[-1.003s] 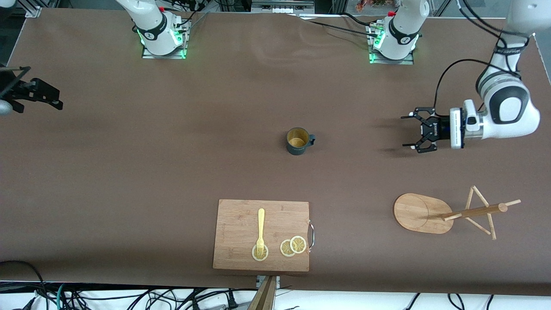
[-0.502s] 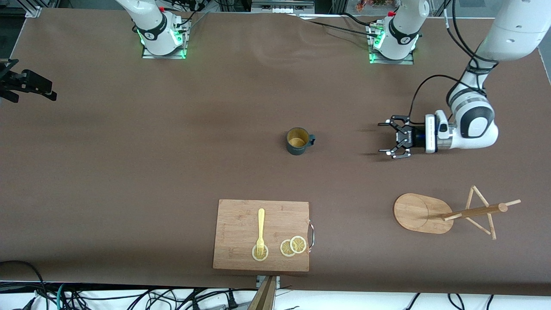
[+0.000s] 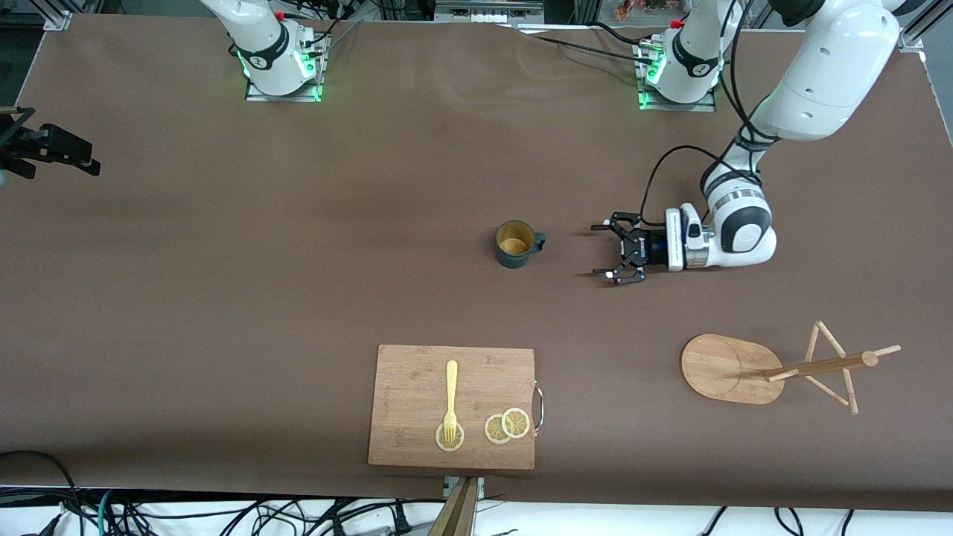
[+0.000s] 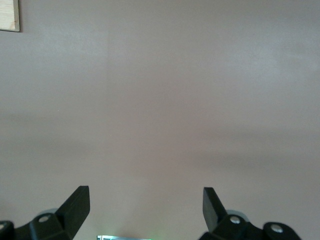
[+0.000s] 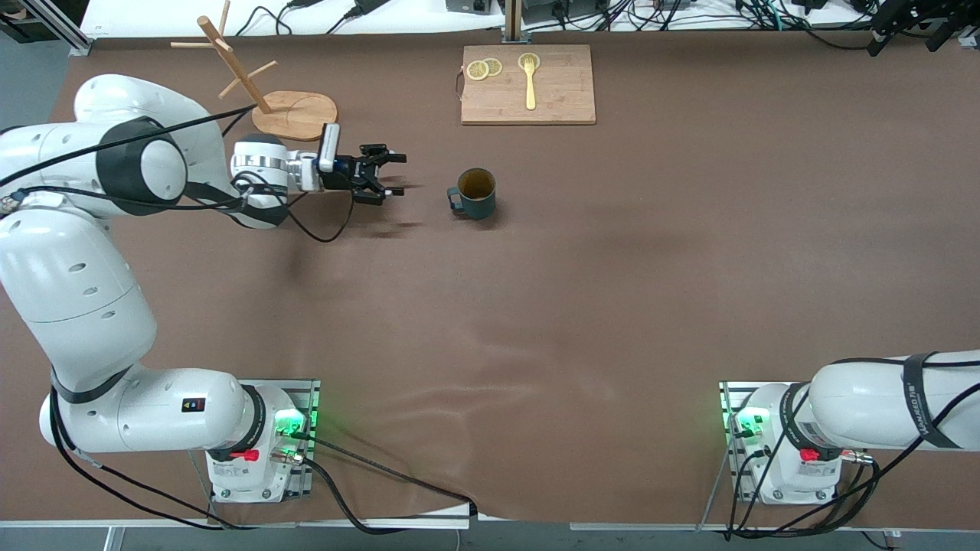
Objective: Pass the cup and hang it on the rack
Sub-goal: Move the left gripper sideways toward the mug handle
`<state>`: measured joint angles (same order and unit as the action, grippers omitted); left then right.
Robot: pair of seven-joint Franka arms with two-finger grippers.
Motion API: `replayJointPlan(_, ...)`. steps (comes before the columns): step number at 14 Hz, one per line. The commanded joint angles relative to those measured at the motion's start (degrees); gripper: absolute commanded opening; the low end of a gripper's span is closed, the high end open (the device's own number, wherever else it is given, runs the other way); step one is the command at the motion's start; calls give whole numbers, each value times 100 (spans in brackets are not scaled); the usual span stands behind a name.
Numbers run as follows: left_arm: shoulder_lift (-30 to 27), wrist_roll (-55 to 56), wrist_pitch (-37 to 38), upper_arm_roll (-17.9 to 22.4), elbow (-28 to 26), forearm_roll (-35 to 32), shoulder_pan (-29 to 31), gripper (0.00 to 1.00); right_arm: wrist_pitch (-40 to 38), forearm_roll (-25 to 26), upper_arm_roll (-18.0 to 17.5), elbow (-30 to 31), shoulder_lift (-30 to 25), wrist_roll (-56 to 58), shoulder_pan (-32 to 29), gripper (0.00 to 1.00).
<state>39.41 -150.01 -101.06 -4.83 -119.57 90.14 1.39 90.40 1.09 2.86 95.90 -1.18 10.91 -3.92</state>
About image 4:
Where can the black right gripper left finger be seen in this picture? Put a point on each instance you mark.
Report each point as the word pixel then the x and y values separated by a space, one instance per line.
pixel 75 207

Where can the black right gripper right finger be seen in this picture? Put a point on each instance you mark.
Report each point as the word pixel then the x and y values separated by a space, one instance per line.
pixel 212 210

